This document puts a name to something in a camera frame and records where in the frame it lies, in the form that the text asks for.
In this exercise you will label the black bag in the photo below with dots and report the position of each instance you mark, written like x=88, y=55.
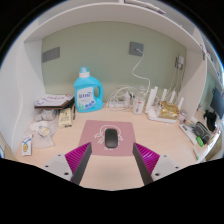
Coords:
x=210, y=120

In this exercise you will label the white and yellow packet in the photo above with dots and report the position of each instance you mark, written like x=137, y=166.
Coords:
x=27, y=144

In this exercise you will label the pink mouse pad with drawing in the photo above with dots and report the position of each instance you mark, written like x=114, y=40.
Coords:
x=91, y=140

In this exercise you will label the grey wall socket plate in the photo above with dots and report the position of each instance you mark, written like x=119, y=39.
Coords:
x=136, y=48

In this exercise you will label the white router with antennas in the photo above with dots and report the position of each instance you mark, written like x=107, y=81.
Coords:
x=152, y=115

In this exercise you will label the small white cup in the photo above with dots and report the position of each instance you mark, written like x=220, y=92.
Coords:
x=182, y=117

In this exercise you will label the white wall charger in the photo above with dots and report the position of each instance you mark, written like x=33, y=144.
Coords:
x=180, y=62

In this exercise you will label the clear plastic bags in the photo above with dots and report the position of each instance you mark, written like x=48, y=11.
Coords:
x=43, y=128

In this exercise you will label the white and green tube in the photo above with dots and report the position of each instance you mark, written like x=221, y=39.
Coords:
x=196, y=154

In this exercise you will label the blue detergent bottle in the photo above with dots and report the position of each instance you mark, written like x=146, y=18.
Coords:
x=85, y=96

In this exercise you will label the grey blank wall plate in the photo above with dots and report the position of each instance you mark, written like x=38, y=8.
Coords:
x=51, y=54

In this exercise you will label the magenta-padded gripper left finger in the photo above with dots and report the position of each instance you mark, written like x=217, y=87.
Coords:
x=75, y=160

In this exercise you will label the white power strip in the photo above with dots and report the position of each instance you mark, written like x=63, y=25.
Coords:
x=116, y=103

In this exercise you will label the white remote control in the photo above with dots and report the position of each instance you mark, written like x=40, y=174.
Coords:
x=187, y=133

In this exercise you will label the stack of books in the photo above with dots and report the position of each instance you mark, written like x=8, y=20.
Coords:
x=53, y=101

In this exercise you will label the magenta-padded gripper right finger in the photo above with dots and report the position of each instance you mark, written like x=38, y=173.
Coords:
x=149, y=160

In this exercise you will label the clear plastic bottle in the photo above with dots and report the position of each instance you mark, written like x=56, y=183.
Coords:
x=138, y=105

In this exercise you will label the black pen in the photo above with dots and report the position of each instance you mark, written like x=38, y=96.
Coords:
x=74, y=112

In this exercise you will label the gold foil snack bag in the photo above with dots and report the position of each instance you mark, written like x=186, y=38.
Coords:
x=169, y=110

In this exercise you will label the black monitor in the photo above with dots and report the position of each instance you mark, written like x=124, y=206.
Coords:
x=218, y=103

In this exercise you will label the grey pencil case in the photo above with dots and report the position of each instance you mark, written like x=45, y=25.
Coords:
x=202, y=130

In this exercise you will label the black computer mouse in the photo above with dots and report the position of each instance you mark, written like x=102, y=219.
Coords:
x=111, y=138

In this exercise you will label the small beige box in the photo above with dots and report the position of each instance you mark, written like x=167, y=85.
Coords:
x=65, y=117

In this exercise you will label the small green packet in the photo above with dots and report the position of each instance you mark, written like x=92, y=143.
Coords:
x=199, y=141

